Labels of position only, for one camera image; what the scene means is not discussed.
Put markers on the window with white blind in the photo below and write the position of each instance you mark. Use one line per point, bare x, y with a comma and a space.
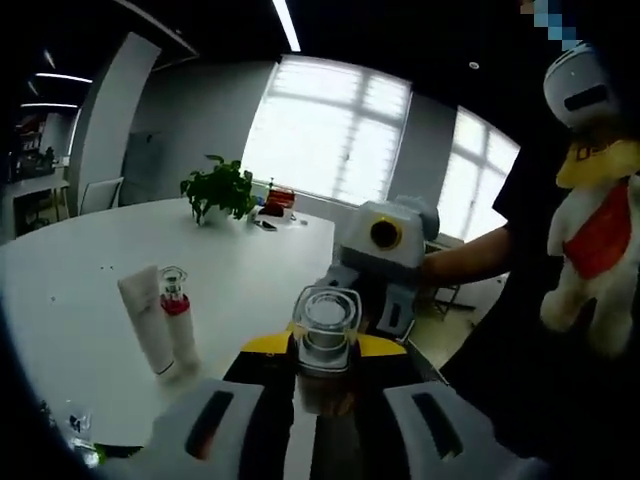
480, 175
325, 135

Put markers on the ceiling light strips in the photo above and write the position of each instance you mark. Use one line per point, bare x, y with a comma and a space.
286, 25

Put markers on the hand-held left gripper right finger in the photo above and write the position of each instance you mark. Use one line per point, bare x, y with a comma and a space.
440, 430

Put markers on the small black device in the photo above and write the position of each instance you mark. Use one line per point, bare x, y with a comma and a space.
265, 225

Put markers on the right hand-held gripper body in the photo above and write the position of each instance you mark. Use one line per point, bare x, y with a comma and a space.
360, 250

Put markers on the white chair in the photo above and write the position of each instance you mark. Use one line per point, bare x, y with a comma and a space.
102, 195

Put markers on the red box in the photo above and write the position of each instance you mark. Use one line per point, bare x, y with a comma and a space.
280, 198

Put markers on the white plush toy red scarf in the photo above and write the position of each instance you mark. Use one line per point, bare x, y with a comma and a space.
595, 240

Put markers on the person's black shirt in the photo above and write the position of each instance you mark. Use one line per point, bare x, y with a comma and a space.
525, 175

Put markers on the red collar skincare bottle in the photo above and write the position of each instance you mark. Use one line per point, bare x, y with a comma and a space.
177, 315

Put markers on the potted green plant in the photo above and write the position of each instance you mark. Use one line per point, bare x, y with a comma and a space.
220, 190

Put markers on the white skincare tube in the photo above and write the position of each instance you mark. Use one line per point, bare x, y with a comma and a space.
147, 320

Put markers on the white chest-worn device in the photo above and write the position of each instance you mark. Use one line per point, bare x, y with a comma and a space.
582, 95

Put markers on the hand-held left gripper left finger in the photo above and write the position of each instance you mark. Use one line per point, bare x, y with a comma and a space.
215, 425

